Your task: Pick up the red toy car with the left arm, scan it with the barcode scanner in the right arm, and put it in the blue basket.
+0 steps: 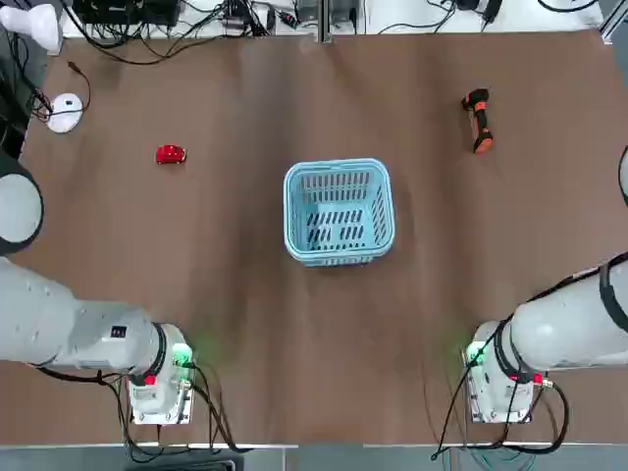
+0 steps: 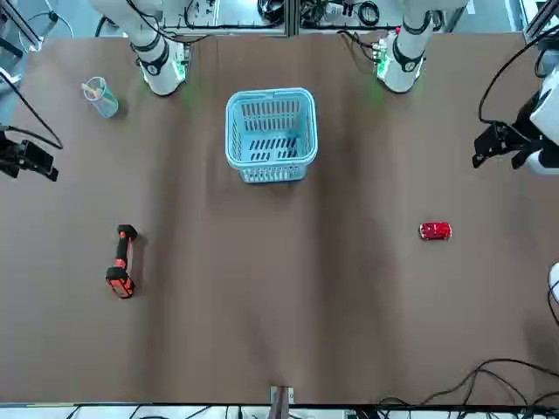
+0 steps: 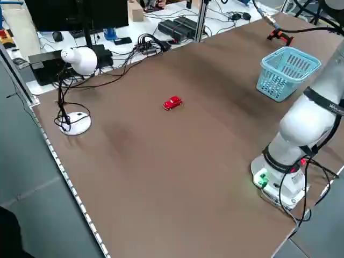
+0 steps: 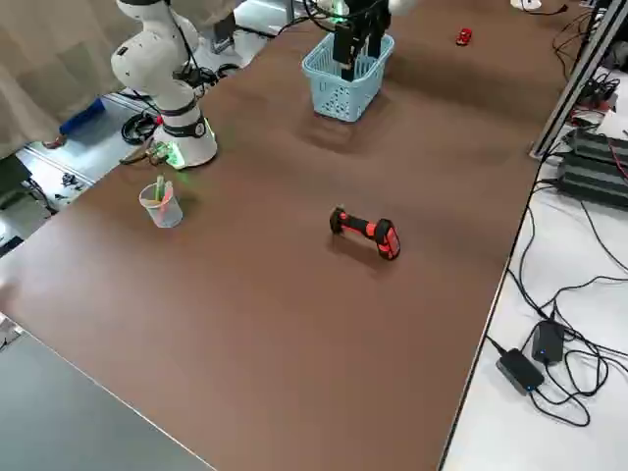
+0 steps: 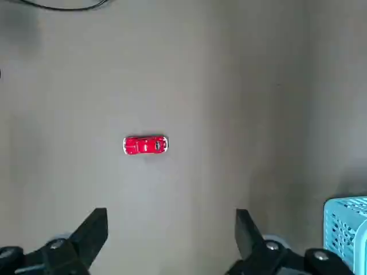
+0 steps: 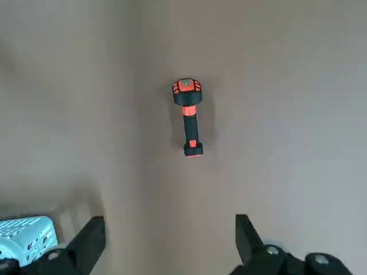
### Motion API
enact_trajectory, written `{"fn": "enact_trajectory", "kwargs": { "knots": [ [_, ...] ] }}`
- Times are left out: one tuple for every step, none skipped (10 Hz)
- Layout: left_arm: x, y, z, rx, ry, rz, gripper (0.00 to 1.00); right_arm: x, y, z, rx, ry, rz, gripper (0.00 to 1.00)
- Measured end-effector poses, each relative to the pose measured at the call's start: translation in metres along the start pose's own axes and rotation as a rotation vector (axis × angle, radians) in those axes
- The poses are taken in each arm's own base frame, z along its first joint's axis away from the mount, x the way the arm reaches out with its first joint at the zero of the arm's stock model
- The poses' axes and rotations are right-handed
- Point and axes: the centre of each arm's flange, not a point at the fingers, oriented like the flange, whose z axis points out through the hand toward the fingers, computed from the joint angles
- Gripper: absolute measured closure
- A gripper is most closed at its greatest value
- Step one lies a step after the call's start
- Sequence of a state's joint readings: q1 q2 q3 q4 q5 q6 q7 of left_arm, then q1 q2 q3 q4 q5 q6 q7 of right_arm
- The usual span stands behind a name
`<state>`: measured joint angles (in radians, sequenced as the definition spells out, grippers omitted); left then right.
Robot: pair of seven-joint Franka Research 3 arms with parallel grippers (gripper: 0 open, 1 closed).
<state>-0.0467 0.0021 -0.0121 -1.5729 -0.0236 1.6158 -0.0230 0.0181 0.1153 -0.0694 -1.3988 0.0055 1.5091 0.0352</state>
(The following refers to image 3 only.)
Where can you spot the light blue plastic basket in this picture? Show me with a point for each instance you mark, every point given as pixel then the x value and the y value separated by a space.
pixel 276 88

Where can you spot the black power supply brick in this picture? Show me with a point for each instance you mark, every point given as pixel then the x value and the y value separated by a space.
pixel 188 25
pixel 169 31

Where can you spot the black computer monitor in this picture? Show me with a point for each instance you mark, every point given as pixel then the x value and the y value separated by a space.
pixel 67 13

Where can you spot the red toy car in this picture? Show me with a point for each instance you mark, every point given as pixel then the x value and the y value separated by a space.
pixel 172 103

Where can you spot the white desk lamp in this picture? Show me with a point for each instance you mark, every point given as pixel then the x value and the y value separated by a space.
pixel 83 60

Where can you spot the black phone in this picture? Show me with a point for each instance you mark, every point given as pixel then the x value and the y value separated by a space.
pixel 122 41

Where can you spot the black box case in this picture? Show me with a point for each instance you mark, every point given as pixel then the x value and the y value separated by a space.
pixel 43 67

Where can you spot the aluminium camera post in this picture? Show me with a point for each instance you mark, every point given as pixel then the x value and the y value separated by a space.
pixel 201 21

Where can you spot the brown cardboard box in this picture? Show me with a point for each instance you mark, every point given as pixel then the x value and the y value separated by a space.
pixel 135 12

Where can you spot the orange black barcode scanner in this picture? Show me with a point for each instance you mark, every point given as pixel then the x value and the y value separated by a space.
pixel 280 35

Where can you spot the aluminium frame rail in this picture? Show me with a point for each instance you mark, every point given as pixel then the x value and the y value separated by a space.
pixel 18 75

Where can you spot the black computer mouse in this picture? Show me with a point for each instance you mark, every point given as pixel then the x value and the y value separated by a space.
pixel 57 36

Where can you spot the small blue box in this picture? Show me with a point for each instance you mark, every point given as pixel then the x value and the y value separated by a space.
pixel 109 34

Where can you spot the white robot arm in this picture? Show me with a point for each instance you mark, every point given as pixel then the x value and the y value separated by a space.
pixel 301 121

